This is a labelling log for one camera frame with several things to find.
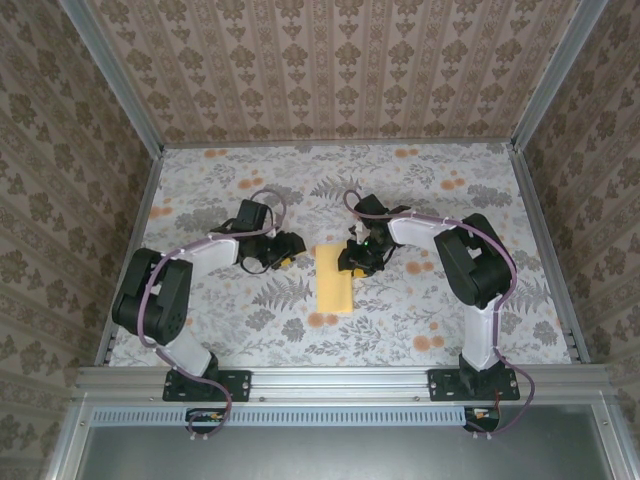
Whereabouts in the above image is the grey metal panel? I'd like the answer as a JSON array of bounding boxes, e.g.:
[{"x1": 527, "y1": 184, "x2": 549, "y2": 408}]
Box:
[{"x1": 74, "y1": 405, "x2": 617, "y2": 480}]

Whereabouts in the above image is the long aluminium base rail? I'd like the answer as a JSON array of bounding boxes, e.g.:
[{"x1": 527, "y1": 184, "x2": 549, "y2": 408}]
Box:
[{"x1": 74, "y1": 363, "x2": 619, "y2": 401}]

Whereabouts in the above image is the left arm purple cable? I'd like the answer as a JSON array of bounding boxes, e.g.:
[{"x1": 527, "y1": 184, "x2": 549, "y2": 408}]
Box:
[{"x1": 141, "y1": 187, "x2": 290, "y2": 444}]

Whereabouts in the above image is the slanted aluminium frame post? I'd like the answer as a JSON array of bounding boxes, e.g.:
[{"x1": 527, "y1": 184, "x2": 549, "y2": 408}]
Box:
[
  {"x1": 510, "y1": 0, "x2": 610, "y2": 151},
  {"x1": 58, "y1": 0, "x2": 167, "y2": 154}
]

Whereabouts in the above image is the thin aluminium table end rail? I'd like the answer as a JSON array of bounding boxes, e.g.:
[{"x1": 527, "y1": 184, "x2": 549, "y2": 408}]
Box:
[{"x1": 162, "y1": 140, "x2": 517, "y2": 150}]

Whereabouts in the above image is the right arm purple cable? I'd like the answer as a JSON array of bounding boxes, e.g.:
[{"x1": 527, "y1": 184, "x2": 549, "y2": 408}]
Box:
[{"x1": 342, "y1": 188, "x2": 536, "y2": 441}]

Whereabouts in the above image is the floral table cover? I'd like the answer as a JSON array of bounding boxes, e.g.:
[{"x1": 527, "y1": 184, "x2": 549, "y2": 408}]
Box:
[{"x1": 106, "y1": 143, "x2": 576, "y2": 369}]

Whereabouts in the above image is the small black controller board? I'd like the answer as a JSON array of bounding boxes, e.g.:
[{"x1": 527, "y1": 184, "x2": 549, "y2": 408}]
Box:
[
  {"x1": 184, "y1": 407, "x2": 227, "y2": 432},
  {"x1": 462, "y1": 405, "x2": 502, "y2": 432}
]

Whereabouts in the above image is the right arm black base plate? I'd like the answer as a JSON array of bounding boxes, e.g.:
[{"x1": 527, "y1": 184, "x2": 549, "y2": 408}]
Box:
[{"x1": 428, "y1": 368, "x2": 521, "y2": 402}]

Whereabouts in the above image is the aluminium table side rail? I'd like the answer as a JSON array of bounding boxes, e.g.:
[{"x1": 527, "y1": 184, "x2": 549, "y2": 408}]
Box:
[
  {"x1": 513, "y1": 144, "x2": 592, "y2": 365},
  {"x1": 95, "y1": 147, "x2": 167, "y2": 366}
]

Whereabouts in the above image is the yellow paper sheet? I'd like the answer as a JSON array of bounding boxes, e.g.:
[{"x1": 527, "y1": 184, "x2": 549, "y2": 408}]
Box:
[{"x1": 315, "y1": 242, "x2": 355, "y2": 316}]

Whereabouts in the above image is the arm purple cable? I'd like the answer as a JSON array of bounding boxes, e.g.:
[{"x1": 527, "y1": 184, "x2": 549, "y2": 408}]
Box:
[
  {"x1": 141, "y1": 187, "x2": 290, "y2": 444},
  {"x1": 342, "y1": 188, "x2": 536, "y2": 441}
]

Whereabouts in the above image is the left gripper thin black cable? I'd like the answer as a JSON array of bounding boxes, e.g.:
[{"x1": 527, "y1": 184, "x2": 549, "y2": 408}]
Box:
[{"x1": 237, "y1": 252, "x2": 275, "y2": 276}]

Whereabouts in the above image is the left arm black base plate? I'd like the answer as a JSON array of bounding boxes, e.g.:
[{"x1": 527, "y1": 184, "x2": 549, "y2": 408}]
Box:
[{"x1": 162, "y1": 368, "x2": 253, "y2": 402}]

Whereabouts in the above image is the grey slotted cable duct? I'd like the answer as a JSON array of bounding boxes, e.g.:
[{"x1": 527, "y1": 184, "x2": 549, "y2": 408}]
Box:
[{"x1": 92, "y1": 405, "x2": 502, "y2": 427}]

